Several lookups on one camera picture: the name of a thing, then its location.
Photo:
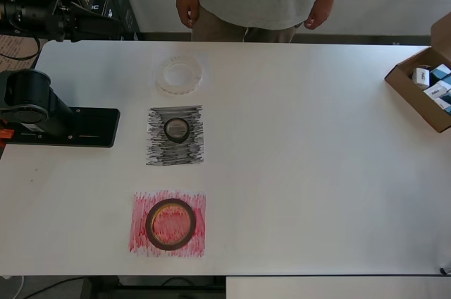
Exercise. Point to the orange clamp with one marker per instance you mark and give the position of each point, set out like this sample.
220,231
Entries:
7,134

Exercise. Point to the small black tape roll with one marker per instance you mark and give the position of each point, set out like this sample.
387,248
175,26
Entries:
177,141

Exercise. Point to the cardboard sheet with writing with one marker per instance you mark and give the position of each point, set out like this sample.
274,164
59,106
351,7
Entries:
14,50

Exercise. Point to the white small carton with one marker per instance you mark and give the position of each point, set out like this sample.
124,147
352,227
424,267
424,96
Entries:
421,78
435,91
444,105

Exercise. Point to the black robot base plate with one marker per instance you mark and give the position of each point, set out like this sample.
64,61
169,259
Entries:
98,129

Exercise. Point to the black scribbled paper sheet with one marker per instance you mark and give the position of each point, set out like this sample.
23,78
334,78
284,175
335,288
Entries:
158,154

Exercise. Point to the white panel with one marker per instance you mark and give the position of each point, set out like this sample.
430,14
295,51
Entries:
334,288

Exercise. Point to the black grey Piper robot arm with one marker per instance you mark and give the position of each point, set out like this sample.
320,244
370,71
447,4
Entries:
35,108

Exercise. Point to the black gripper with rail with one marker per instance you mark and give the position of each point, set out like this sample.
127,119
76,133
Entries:
65,22

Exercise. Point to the person's left hand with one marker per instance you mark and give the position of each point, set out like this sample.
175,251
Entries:
317,13

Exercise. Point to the wide white tape roll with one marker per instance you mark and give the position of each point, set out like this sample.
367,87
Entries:
160,82

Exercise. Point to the dark blue small carton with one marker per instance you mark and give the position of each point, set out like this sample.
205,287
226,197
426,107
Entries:
440,71
447,82

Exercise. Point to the person's right hand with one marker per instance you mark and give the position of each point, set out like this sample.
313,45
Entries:
186,6

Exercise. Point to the open brown cardboard box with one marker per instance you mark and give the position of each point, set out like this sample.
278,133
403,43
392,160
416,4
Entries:
412,101

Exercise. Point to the red 3M tape roll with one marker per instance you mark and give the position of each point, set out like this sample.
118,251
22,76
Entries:
149,232

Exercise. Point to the red scribbled paper sheet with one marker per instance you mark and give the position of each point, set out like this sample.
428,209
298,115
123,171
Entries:
199,242

